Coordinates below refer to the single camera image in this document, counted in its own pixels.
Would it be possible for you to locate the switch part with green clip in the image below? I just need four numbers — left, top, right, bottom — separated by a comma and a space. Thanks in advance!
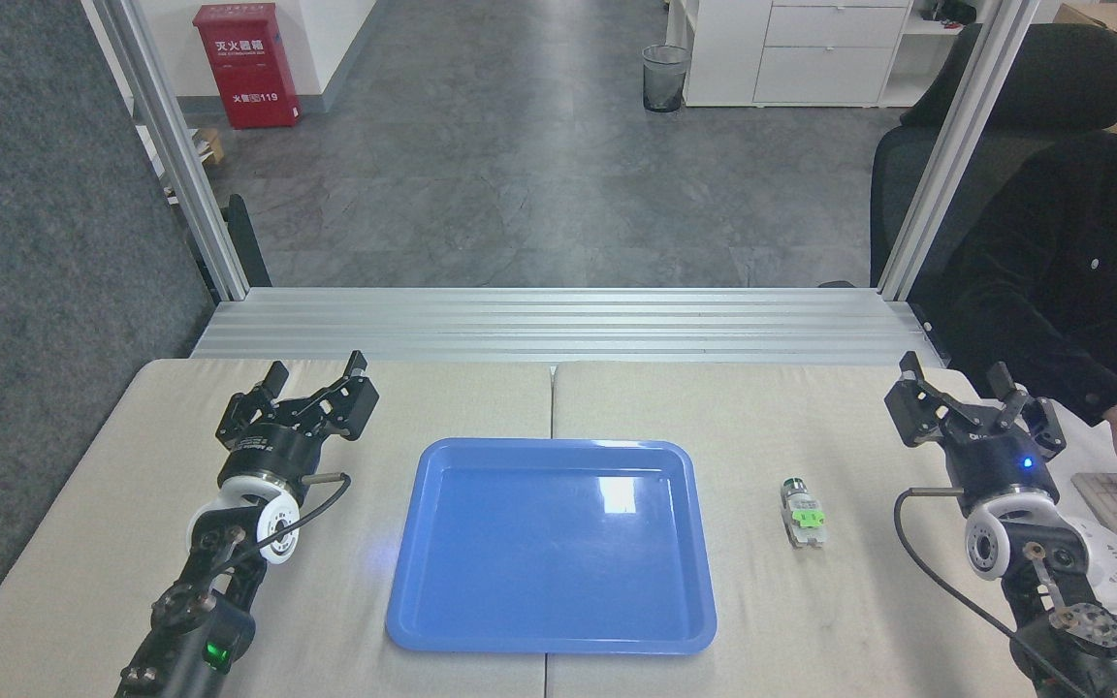
779, 476, 829, 551

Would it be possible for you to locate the wire mesh waste bin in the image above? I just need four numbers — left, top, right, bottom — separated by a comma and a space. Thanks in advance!
641, 44, 692, 114

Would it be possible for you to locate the person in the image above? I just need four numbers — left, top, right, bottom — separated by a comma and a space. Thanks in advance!
946, 114, 1117, 428

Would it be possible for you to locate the silver aluminium rail base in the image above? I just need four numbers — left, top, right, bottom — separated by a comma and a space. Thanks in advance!
189, 286, 947, 368

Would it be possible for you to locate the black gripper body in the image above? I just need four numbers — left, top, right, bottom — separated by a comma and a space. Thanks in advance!
217, 423, 323, 490
941, 428, 1056, 507

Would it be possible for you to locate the white power strip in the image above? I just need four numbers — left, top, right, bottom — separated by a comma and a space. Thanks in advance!
1068, 517, 1117, 609

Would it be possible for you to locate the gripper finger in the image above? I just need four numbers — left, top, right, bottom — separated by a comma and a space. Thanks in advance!
884, 350, 984, 449
216, 361, 291, 439
987, 361, 1069, 460
272, 350, 381, 443

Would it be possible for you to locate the white drawer cabinet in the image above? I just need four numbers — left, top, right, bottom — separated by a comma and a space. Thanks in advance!
665, 0, 920, 109

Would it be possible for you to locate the red fire extinguisher box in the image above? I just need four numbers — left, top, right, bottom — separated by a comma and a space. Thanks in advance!
193, 3, 303, 131

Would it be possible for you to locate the beige table mat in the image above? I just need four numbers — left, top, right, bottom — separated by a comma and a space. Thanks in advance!
543, 361, 1117, 698
0, 358, 557, 698

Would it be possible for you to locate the silver aluminium post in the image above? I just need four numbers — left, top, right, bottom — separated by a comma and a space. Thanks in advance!
91, 0, 252, 301
876, 0, 1044, 301

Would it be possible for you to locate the black office chair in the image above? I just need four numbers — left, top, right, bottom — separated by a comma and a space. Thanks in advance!
869, 22, 1117, 288

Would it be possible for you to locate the blue plastic tray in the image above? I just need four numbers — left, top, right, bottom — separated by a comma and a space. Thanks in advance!
385, 437, 718, 655

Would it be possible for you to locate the black stand foot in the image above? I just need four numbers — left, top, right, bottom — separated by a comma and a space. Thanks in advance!
186, 193, 274, 292

